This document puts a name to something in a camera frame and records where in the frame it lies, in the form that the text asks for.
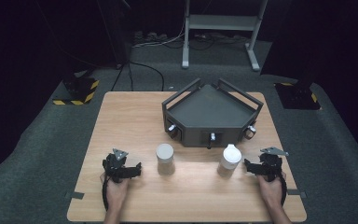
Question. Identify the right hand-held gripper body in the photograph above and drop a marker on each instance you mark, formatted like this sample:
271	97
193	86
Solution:
272	163

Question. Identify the spice jar with spouted white lid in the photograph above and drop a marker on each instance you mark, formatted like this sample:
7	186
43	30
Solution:
229	160

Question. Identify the dark grey corner rack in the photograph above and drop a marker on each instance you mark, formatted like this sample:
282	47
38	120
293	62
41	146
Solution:
209	109

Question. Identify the person's left hand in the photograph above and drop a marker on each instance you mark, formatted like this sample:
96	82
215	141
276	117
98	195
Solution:
116	191

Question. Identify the person's right hand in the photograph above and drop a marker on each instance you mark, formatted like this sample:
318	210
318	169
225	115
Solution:
270	191

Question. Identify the grey tape strip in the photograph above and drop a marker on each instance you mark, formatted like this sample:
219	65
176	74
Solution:
74	195
296	193

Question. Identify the black base with striped edge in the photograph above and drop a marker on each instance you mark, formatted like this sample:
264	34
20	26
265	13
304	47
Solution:
79	90
296	96

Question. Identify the dark power strip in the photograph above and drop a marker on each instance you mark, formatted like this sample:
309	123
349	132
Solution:
150	36

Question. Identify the grey metal stand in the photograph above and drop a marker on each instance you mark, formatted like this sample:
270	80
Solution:
222	22

